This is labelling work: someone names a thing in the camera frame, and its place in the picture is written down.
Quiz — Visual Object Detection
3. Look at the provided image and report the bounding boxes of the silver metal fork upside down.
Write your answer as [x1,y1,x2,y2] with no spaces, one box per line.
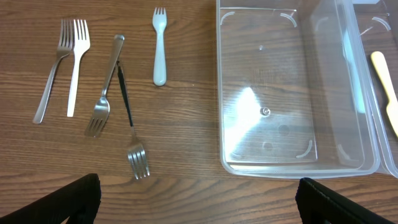
[85,34,125,137]

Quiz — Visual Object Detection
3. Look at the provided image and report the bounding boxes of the pale blue knife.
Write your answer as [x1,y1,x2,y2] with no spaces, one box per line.
[342,27,365,114]

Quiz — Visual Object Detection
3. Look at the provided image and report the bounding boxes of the white plastic fork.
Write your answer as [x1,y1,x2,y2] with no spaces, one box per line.
[67,19,90,117]

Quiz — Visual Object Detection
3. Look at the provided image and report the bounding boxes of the silver metal fork far left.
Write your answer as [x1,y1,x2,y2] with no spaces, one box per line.
[32,20,73,124]

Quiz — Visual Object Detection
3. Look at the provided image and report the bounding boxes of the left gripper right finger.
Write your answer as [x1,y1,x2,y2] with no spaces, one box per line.
[295,177,393,224]

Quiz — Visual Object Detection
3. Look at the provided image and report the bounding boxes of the clear plastic container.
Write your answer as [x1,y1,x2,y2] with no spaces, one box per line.
[216,0,381,179]
[353,0,397,177]

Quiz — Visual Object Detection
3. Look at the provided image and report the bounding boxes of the right clear plastic container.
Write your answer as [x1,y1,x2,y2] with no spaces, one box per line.
[353,0,397,177]

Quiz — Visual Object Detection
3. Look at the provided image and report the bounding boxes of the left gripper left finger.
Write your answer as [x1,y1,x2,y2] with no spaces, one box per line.
[1,174,101,223]

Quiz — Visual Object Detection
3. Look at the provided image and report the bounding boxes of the pale blue plastic fork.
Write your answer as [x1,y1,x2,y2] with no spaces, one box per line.
[152,7,167,86]

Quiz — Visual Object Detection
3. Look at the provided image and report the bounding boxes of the yellow plastic knife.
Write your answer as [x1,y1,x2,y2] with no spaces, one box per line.
[371,51,397,136]

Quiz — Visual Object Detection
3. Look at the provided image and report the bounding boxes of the left clear plastic container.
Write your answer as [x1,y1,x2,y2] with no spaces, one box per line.
[216,0,381,179]

